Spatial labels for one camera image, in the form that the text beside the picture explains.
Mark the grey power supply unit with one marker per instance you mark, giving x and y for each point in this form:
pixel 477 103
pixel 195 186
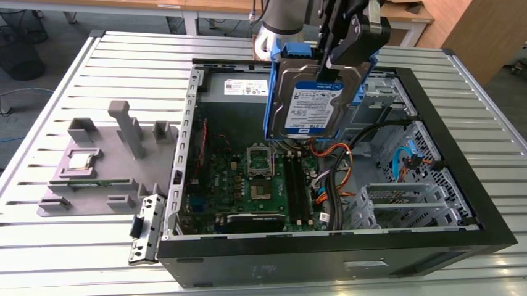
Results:
pixel 235 117

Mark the white barcode tag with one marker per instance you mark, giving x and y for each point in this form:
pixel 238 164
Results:
pixel 323 217

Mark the silver CPU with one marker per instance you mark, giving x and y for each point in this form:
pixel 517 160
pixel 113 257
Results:
pixel 81 161

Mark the silver disk bay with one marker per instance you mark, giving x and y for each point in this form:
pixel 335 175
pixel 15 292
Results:
pixel 411 205

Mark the black RAM slot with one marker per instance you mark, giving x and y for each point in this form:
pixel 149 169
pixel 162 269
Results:
pixel 302 191
pixel 291 191
pixel 295 191
pixel 307 191

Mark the silver slot bracket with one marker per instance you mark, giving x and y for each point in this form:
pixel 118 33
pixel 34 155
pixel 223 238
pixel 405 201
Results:
pixel 150 216

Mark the wooden cabinet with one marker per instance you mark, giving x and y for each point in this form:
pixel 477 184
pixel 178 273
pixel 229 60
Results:
pixel 486 37

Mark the grey parts rack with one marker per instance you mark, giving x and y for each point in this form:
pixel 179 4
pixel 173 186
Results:
pixel 115 172

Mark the silver drive cage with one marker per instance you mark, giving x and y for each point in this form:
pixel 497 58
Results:
pixel 383 114

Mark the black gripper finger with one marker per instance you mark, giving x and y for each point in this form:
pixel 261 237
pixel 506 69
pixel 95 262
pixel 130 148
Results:
pixel 362 40

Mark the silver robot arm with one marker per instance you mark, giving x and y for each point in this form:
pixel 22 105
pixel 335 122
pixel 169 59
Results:
pixel 281 18

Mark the hard disk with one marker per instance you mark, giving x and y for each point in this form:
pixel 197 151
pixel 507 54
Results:
pixel 313 108

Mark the blue video port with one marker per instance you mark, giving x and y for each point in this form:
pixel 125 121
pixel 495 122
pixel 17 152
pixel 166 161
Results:
pixel 138 227

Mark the black trash bin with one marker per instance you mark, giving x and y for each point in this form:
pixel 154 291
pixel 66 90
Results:
pixel 23 55

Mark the green motherboard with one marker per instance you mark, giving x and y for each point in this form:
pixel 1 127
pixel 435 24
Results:
pixel 230 185

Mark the black graphics card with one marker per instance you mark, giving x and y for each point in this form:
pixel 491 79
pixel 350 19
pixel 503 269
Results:
pixel 255 223

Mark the black PC case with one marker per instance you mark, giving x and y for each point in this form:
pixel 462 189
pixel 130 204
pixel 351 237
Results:
pixel 289 265

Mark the green RAM stick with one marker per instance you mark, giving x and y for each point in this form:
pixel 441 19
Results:
pixel 89 184

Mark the CPU socket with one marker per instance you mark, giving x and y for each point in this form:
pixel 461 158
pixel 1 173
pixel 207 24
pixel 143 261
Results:
pixel 263 189

